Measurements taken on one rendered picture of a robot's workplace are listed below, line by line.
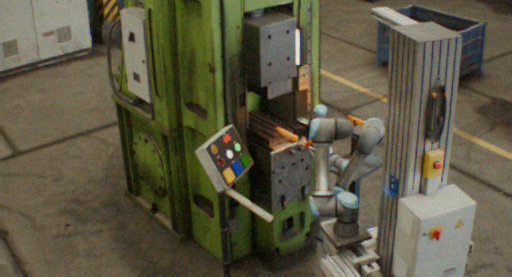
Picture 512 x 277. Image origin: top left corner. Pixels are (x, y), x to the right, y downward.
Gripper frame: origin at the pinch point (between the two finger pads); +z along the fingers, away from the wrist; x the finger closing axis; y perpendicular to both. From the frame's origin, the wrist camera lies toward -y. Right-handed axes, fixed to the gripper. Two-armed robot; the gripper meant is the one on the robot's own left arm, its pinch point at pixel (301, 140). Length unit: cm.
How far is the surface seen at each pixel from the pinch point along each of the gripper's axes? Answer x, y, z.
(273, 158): -13.7, -4.1, 17.1
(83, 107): -3, -276, 270
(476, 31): 406, -94, 99
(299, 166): 9.1, 3.1, 29.8
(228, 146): -53, -11, -8
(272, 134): -6.7, -17.9, 11.2
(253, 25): -17, -58, -55
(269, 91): -10.8, -31.4, -19.3
